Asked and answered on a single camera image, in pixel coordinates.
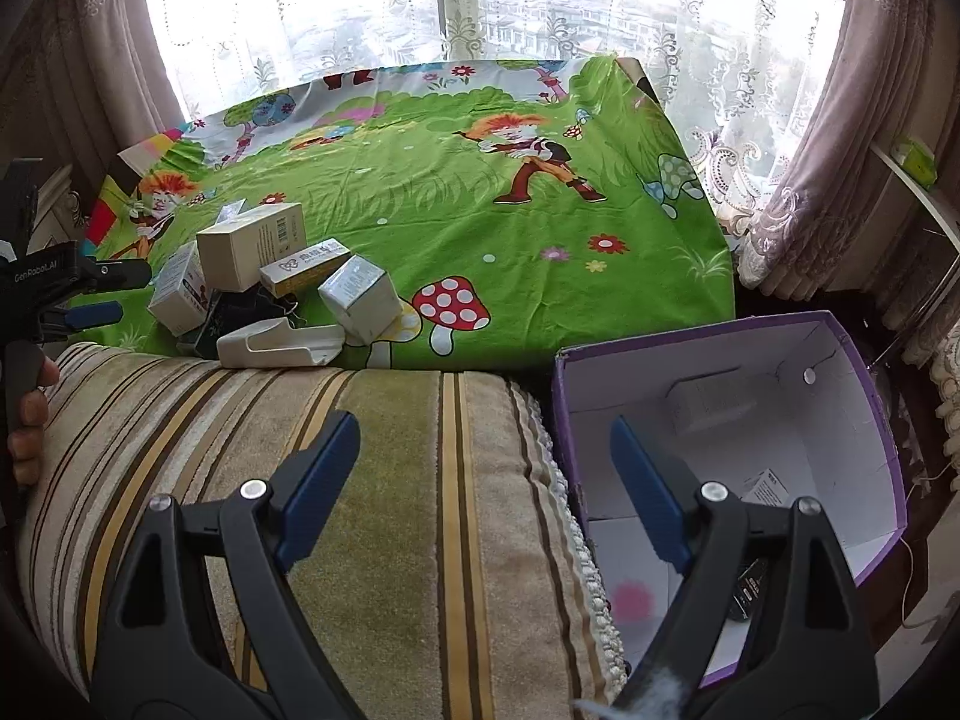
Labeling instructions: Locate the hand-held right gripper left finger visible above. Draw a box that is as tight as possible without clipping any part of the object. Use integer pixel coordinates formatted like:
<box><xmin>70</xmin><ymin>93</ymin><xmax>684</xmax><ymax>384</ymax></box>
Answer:
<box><xmin>90</xmin><ymin>411</ymin><xmax>362</xmax><ymax>720</ymax></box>

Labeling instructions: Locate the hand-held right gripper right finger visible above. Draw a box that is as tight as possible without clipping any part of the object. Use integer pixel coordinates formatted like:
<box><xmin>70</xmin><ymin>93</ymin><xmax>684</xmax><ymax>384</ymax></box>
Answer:
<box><xmin>609</xmin><ymin>416</ymin><xmax>882</xmax><ymax>720</ymax></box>

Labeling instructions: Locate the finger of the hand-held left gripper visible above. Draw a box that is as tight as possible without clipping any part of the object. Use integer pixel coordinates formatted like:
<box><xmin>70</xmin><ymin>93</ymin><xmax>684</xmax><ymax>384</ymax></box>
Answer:
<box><xmin>75</xmin><ymin>259</ymin><xmax>152</xmax><ymax>295</ymax></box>
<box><xmin>43</xmin><ymin>300</ymin><xmax>125</xmax><ymax>332</ymax></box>

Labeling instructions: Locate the white box red print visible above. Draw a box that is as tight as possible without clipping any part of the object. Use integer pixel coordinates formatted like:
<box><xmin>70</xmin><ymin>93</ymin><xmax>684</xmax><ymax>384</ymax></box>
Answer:
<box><xmin>147</xmin><ymin>242</ymin><xmax>211</xmax><ymax>336</ymax></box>

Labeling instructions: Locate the large cream white box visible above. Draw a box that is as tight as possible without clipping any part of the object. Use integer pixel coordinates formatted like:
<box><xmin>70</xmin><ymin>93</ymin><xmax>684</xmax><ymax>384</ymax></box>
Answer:
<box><xmin>196</xmin><ymin>202</ymin><xmax>307</xmax><ymax>293</ymax></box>

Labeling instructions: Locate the black object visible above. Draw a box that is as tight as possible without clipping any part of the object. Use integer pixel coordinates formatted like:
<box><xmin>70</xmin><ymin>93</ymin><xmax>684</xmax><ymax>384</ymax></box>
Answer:
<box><xmin>180</xmin><ymin>289</ymin><xmax>302</xmax><ymax>357</ymax></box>

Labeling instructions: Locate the white plastic holder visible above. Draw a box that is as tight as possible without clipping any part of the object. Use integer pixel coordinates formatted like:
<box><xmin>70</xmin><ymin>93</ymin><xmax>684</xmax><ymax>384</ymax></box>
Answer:
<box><xmin>216</xmin><ymin>317</ymin><xmax>347</xmax><ymax>370</ymax></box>

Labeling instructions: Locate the long white box orange print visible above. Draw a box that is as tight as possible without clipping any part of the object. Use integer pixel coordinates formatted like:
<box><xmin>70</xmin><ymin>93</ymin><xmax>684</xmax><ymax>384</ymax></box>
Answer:
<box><xmin>259</xmin><ymin>238</ymin><xmax>353</xmax><ymax>298</ymax></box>

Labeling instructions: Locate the silver white carton box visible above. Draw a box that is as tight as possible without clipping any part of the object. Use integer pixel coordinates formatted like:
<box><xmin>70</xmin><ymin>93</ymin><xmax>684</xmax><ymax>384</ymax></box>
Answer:
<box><xmin>317</xmin><ymin>255</ymin><xmax>402</xmax><ymax>338</ymax></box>

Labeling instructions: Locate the purple cardboard box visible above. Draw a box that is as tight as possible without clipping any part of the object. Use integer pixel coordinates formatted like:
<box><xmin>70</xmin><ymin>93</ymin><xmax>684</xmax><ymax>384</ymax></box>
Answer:
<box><xmin>551</xmin><ymin>311</ymin><xmax>910</xmax><ymax>691</ymax></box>

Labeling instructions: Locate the person's left hand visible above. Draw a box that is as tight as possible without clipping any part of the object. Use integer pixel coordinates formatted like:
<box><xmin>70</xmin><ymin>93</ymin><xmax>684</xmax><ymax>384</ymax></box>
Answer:
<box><xmin>7</xmin><ymin>356</ymin><xmax>61</xmax><ymax>466</ymax></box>

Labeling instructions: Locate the white carved cabinet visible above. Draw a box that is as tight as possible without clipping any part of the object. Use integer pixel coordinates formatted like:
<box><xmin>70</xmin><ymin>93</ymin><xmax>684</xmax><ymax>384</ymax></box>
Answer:
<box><xmin>34</xmin><ymin>165</ymin><xmax>100</xmax><ymax>237</ymax></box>

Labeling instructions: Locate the plain white box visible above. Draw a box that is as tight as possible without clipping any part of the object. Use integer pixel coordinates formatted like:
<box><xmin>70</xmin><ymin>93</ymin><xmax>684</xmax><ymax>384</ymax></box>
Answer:
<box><xmin>670</xmin><ymin>373</ymin><xmax>747</xmax><ymax>434</ymax></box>

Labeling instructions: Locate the striped beige sofa cushion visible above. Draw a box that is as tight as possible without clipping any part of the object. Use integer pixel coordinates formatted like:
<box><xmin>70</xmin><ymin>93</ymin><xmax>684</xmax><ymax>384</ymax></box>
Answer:
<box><xmin>15</xmin><ymin>341</ymin><xmax>631</xmax><ymax>720</ymax></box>

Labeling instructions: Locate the pink pompom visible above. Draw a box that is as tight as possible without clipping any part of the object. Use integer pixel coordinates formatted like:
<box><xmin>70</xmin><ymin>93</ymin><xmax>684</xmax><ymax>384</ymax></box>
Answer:
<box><xmin>611</xmin><ymin>577</ymin><xmax>658</xmax><ymax>625</ymax></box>

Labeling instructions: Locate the white box black print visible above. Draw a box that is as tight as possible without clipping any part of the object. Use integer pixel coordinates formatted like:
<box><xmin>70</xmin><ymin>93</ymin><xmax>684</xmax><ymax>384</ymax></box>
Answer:
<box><xmin>739</xmin><ymin>467</ymin><xmax>793</xmax><ymax>511</ymax></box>

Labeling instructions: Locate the black labelled packet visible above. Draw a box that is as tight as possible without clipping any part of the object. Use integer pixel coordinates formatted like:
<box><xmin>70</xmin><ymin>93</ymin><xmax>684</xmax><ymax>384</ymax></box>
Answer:
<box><xmin>727</xmin><ymin>559</ymin><xmax>773</xmax><ymax>623</ymax></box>

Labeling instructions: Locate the pink patterned curtain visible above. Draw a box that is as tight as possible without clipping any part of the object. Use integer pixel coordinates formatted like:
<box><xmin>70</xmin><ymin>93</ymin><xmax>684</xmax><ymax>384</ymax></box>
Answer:
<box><xmin>739</xmin><ymin>0</ymin><xmax>960</xmax><ymax>305</ymax></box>
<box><xmin>0</xmin><ymin>0</ymin><xmax>188</xmax><ymax>192</ymax></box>

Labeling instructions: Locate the green cartoon printed tablecloth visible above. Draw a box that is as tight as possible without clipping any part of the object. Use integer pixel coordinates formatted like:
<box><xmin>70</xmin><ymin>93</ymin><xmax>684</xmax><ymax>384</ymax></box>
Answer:
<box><xmin>79</xmin><ymin>52</ymin><xmax>740</xmax><ymax>374</ymax></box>

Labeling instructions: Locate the white shelf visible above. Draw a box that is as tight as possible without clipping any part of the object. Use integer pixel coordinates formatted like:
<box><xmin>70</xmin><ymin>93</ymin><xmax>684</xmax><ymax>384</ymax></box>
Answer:
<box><xmin>870</xmin><ymin>139</ymin><xmax>960</xmax><ymax>256</ymax></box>

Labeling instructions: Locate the green packet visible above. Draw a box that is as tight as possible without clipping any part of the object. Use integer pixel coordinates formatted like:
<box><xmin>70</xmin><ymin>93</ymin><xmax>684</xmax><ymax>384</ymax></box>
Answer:
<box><xmin>889</xmin><ymin>136</ymin><xmax>938</xmax><ymax>188</ymax></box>

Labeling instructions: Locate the white lace sheer curtain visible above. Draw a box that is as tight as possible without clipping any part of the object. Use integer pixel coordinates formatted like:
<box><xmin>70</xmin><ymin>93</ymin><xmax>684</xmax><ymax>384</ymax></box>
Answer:
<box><xmin>142</xmin><ymin>0</ymin><xmax>848</xmax><ymax>233</ymax></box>

